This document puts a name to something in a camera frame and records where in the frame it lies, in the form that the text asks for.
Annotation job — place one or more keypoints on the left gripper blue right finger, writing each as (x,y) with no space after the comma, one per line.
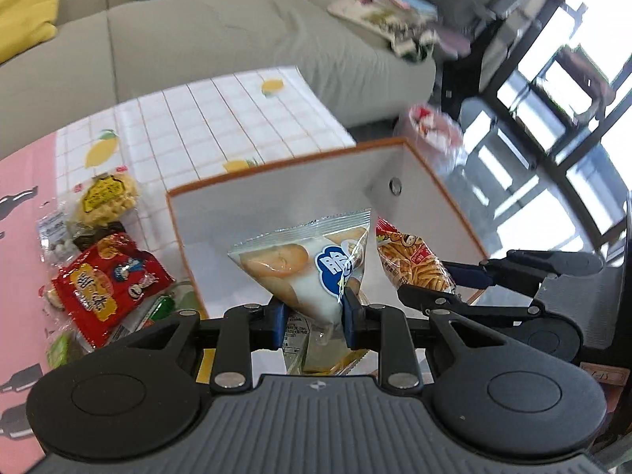
(352,319)

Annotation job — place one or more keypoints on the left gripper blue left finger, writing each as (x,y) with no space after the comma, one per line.
(276,322)

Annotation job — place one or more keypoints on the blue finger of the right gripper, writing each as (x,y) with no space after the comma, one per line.
(481,276)
(429,302)

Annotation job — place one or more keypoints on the orange chips snack bag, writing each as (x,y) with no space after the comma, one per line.
(407,260)

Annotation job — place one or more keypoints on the white biscuit snack bag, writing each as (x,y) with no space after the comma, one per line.
(307,267)

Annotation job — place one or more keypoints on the green sausage snack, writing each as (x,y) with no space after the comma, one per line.
(147,313)

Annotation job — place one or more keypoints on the red snack bag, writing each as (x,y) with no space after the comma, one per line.
(106,282)

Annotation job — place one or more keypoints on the yellow waffle snack pack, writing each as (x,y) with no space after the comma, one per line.
(103,199)

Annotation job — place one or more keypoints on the orange cardboard box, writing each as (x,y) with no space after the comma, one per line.
(386,177)

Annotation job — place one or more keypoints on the pink trash bag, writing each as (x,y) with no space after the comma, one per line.
(436,137)

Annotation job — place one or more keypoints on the black seaweed snack pack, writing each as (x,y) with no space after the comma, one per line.
(87,236)

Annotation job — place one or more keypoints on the white balls snack pack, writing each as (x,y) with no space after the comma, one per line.
(54,237)

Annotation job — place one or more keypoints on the stack of books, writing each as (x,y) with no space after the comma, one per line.
(404,24)

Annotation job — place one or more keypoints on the grey office chair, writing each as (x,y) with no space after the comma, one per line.
(476,36)

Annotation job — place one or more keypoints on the beige sofa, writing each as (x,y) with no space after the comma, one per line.
(107,52)

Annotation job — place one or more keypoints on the yellow cushion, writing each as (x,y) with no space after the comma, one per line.
(26,24)

